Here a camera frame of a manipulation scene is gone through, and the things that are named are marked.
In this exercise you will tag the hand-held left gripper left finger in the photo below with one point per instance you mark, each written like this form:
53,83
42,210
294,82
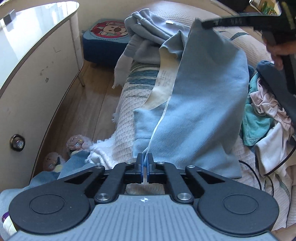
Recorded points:
139,171

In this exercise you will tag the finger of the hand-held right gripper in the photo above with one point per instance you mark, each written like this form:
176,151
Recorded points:
226,20

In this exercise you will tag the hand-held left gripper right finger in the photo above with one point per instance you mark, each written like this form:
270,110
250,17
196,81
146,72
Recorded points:
150,171

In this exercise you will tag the dark blue garment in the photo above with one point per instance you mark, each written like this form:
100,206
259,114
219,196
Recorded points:
268,69

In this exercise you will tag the blue-grey pants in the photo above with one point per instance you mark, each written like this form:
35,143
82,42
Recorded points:
203,104

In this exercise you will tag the person's right hand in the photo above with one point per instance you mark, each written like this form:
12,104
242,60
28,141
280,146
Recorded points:
275,54

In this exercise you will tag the green box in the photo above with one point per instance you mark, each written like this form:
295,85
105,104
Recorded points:
270,7

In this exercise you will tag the pink plush toy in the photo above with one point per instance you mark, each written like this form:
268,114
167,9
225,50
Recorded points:
53,162
77,144

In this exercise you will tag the cream garment with pink ruffles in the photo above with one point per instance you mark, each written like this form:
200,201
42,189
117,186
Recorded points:
268,102

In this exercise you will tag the grey sweatpants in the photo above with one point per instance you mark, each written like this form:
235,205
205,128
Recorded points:
148,30

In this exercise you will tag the teal garment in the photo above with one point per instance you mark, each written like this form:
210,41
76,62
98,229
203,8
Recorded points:
254,125

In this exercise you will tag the white sweatshirt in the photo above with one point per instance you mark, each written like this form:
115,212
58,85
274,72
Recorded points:
272,148

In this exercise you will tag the round metal table fitting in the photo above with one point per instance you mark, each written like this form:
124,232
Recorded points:
17,142

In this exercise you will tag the blue stool with cartoon print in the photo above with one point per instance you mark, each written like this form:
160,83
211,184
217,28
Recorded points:
101,46

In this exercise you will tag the white table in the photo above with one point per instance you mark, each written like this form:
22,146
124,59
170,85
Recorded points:
34,81

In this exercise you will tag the white and purple object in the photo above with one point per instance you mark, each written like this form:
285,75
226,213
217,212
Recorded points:
5,222

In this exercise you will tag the small black object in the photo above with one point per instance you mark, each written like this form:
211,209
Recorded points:
8,17

